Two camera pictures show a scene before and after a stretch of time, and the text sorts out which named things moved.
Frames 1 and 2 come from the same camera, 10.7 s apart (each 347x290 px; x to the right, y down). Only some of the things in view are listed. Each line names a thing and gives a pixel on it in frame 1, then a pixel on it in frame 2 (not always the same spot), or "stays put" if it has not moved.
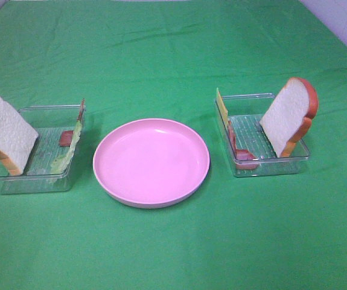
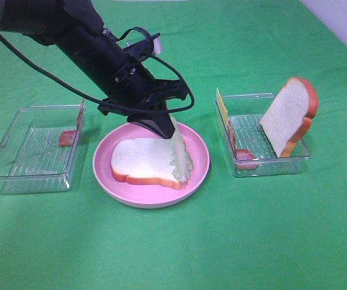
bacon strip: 244,159 stays put
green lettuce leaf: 63,162 -> 181,164
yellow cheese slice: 222,106 stays put
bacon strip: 66,137 stays put
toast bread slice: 6,133 -> 144,161
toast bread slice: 289,115 stays put
